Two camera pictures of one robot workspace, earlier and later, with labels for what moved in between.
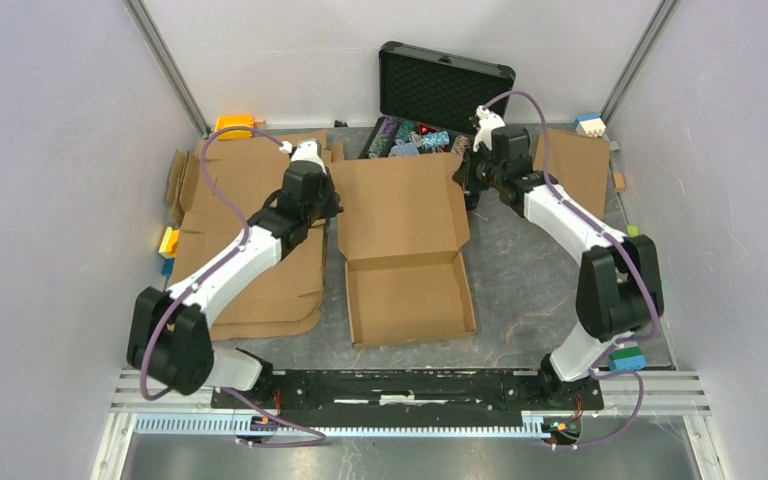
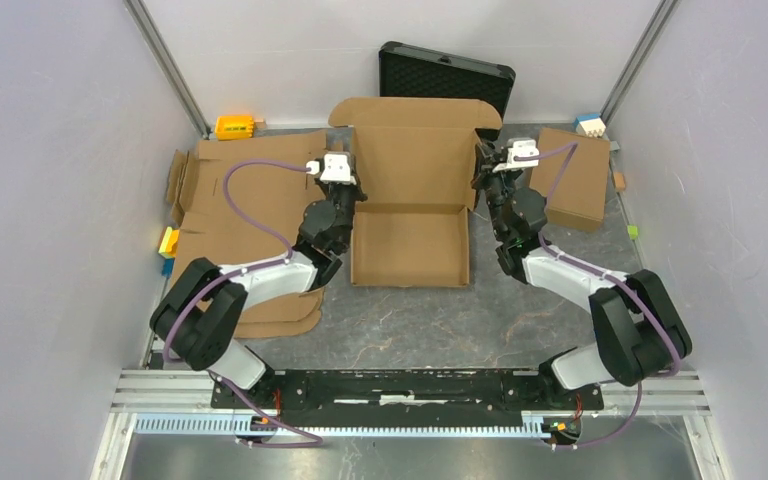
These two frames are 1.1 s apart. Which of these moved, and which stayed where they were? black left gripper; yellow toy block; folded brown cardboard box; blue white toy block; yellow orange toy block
Moved: black left gripper
Stayed: blue white toy block; yellow toy block; yellow orange toy block; folded brown cardboard box
